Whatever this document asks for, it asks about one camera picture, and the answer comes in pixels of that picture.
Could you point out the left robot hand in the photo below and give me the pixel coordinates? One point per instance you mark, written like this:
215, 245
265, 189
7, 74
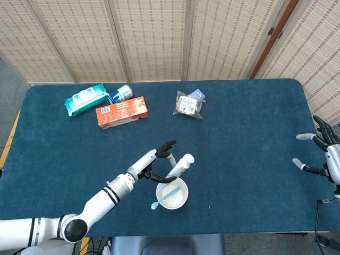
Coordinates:
143, 163

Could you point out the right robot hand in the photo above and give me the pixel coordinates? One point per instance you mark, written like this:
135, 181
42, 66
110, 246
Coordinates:
333, 156

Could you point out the white toothpaste tube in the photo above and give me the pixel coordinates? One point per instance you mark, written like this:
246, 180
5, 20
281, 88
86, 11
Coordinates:
183, 164

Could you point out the light blue toothbrush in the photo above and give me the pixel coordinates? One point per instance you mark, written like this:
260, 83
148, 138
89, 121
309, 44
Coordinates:
170, 193

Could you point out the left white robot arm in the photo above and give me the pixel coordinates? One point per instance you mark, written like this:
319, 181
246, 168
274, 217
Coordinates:
101, 202

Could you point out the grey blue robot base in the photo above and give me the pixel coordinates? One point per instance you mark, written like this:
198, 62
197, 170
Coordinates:
167, 244

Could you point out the orange cardboard snack box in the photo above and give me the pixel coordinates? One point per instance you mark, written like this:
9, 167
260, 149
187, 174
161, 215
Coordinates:
122, 111

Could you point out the orange noodle paper cup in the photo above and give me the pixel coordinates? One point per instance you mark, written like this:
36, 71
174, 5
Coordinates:
178, 203

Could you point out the clear bag of bread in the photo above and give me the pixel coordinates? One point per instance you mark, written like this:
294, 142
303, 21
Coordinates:
187, 106

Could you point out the blue and white can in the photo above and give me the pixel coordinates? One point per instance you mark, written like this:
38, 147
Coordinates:
120, 94

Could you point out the green wet wipes pack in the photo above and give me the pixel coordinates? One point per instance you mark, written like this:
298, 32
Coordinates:
85, 99

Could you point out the small blue smiley packet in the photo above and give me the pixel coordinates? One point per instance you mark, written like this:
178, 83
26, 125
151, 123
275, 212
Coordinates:
197, 93

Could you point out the blue table cloth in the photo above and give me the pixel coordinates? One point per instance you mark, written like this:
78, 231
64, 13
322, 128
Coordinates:
239, 172

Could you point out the bamboo folding screen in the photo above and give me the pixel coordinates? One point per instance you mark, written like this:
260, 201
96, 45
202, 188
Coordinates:
148, 40

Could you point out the white paper sheet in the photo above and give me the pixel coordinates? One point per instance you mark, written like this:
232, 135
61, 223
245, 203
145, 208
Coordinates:
47, 251

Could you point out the brown wooden post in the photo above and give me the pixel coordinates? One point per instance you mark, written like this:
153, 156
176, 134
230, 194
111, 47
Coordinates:
276, 37

